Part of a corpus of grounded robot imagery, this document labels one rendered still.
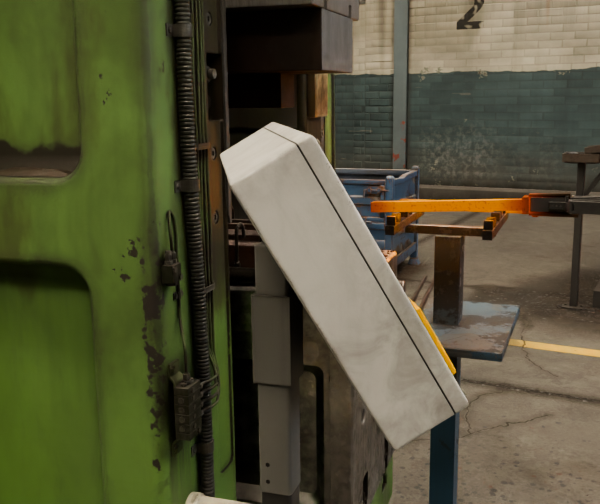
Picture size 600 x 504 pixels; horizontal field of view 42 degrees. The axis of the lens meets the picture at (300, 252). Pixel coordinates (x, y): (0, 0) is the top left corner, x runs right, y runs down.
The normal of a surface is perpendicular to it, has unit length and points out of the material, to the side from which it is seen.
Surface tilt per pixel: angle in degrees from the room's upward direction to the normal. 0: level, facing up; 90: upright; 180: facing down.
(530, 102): 91
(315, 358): 90
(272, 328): 90
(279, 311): 90
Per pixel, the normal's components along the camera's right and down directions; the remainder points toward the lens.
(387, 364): 0.13, 0.19
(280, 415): -0.30, 0.19
